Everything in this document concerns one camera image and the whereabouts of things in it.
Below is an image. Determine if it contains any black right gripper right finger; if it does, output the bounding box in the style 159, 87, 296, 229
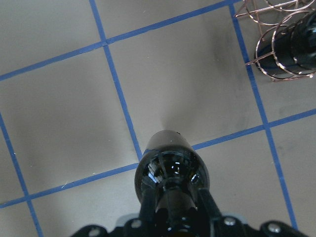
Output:
197, 188, 222, 220

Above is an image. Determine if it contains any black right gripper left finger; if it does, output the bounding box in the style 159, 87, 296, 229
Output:
139, 187, 157, 222

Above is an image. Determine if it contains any dark wine bottle front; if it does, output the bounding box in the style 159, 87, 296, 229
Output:
134, 129, 210, 232

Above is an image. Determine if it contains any dark wine bottle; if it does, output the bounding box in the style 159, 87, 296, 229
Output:
134, 129, 210, 232
254, 10, 316, 80

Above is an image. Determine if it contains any dark wine bottle middle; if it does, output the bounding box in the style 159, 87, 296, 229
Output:
254, 10, 316, 80

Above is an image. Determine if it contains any copper wire bottle basket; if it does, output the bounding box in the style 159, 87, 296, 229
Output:
235, 0, 316, 81

